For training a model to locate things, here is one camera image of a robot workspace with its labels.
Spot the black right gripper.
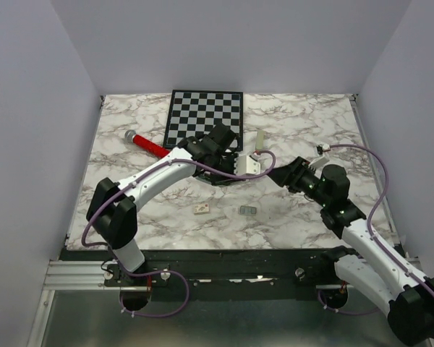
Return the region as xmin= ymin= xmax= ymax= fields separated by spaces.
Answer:
xmin=265 ymin=155 xmax=331 ymax=207

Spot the grey staple strip tray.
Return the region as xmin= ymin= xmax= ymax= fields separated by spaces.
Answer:
xmin=239 ymin=205 xmax=257 ymax=216

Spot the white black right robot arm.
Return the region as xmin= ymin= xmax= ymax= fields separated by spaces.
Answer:
xmin=269 ymin=157 xmax=434 ymax=346

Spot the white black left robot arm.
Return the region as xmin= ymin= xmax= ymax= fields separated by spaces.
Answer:
xmin=86 ymin=124 xmax=237 ymax=286

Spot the pale green stapler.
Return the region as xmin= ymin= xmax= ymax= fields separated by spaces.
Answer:
xmin=255 ymin=130 xmax=265 ymax=153

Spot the small staple box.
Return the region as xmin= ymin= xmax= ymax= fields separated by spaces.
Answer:
xmin=193 ymin=203 xmax=210 ymax=215

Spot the black white chessboard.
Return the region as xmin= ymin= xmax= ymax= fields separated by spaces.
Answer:
xmin=163 ymin=90 xmax=244 ymax=151

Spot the red glitter toy microphone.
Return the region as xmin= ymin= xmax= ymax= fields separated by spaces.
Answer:
xmin=124 ymin=129 xmax=169 ymax=158

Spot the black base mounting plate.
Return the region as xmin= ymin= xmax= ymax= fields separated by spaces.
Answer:
xmin=60 ymin=247 xmax=361 ymax=306

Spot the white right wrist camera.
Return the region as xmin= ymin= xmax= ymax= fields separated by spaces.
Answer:
xmin=309 ymin=144 xmax=331 ymax=171

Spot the aluminium rail right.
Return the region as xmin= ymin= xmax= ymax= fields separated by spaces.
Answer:
xmin=315 ymin=257 xmax=422 ymax=290

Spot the aluminium rail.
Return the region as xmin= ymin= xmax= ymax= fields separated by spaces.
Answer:
xmin=315 ymin=257 xmax=422 ymax=290
xmin=43 ymin=259 xmax=120 ymax=290

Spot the aluminium rail left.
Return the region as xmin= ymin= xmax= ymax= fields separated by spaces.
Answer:
xmin=43 ymin=259 xmax=120 ymax=290

